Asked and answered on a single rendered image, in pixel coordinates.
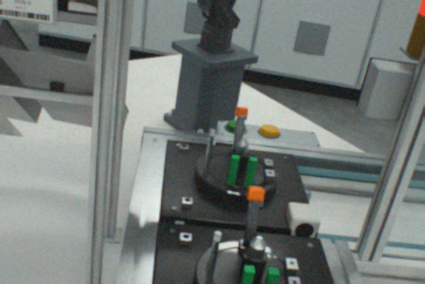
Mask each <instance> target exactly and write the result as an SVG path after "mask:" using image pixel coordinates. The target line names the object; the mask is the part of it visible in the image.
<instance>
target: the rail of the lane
mask: <svg viewBox="0 0 425 284"><path fill-rule="evenodd" d="M143 137H149V138H154V140H153V141H155V142H157V139H161V140H167V145H166V151H167V146H168V140H182V141H187V142H194V143H199V144H208V139H209V134H206V133H194V132H188V131H182V130H166V129H160V128H154V127H148V126H144V128H143V132H142V140H143ZM142 140H141V147H142ZM233 140H234V137H228V136H222V135H214V137H213V144H216V145H221V146H228V147H232V145H233ZM247 143H248V144H249V146H248V149H256V150H262V151H268V152H280V153H286V154H293V155H294V156H295V158H296V164H297V166H299V167H311V168H317V169H328V170H340V171H346V172H352V173H358V174H375V175H380V174H381V171H382V167H383V164H384V162H385V160H386V155H381V154H371V153H365V152H354V151H347V150H342V149H331V148H319V147H314V146H308V145H302V144H285V143H280V142H273V141H268V140H251V139H247Z"/></svg>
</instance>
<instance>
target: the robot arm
mask: <svg viewBox="0 0 425 284"><path fill-rule="evenodd" d="M235 3H236V0H197V4H198V8H199V9H200V10H201V11H202V16H203V18H206V19H207V21H206V22H204V25H203V29H202V36H201V40H200V43H197V45H196V46H197V47H201V48H202V49H203V50H204V51H208V52H209V53H210V54H212V55H220V54H225V53H231V52H234V51H235V50H233V49H231V43H232V31H233V29H237V27H238V26H239V22H240V19H239V17H238V15H237V14H236V13H235V12H234V11H233V10H232V8H233V7H234V5H235Z"/></svg>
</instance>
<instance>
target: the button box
mask: <svg viewBox="0 0 425 284"><path fill-rule="evenodd" d="M227 122H228V121H227ZM227 122H225V121H218V122H217V133H216V135H222V136H228V137H234V134H235V133H232V132H231V131H229V130H227V128H226V125H227ZM245 125H246V126H247V127H246V130H245V132H243V137H244V138H246V139H251V140H268V141H273V142H280V143H285V144H302V145H308V146H314V147H319V148H321V145H320V143H319V141H318V140H317V136H316V134H315V133H314V132H309V131H303V130H287V129H281V128H278V129H279V130H280V133H279V135H278V136H277V137H266V136H265V135H263V134H262V133H260V128H261V125H248V124H245Z"/></svg>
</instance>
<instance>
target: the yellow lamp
mask: <svg viewBox="0 0 425 284"><path fill-rule="evenodd" d="M424 44H425V16H423V15H422V14H419V13H418V14H417V16H416V21H415V23H414V24H413V30H412V32H411V35H410V37H409V41H408V44H407V46H406V52H407V53H409V54H411V55H412V56H415V57H418V58H420V56H421V54H422V52H423V47H424Z"/></svg>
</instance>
